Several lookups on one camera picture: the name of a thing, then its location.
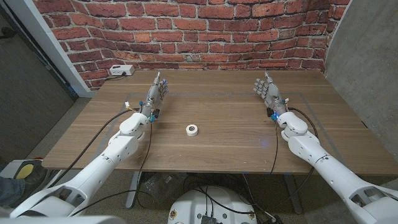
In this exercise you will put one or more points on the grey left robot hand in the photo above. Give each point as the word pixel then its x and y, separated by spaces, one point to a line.
pixel 154 96

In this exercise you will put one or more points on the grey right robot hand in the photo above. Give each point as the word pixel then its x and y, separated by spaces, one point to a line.
pixel 273 95

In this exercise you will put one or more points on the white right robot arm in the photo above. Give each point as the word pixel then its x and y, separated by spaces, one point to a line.
pixel 326 165

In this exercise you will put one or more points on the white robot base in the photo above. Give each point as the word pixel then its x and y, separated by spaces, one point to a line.
pixel 192 205

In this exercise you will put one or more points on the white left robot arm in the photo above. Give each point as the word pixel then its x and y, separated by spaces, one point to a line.
pixel 102 163

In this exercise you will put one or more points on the white tape roll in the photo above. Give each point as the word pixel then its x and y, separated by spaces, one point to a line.
pixel 192 130

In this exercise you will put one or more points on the white power strip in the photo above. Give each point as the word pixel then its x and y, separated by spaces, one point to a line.
pixel 122 70

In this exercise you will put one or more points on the red brick print backdrop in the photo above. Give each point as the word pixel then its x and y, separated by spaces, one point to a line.
pixel 192 34

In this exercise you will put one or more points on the clear plastic bag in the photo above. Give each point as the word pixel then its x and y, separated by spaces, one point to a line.
pixel 161 186

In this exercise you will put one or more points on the grey metal table leg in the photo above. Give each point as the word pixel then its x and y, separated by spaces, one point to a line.
pixel 133 189
pixel 293 194

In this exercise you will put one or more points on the black box on base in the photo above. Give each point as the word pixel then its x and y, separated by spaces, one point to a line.
pixel 208 220

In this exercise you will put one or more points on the yellow and black foot pedal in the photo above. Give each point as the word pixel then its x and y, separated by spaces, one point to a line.
pixel 25 171

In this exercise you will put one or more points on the white robot torso edge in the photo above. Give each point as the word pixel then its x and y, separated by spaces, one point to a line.
pixel 62 220

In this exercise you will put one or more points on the blue jeans leg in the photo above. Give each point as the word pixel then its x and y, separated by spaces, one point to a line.
pixel 11 189

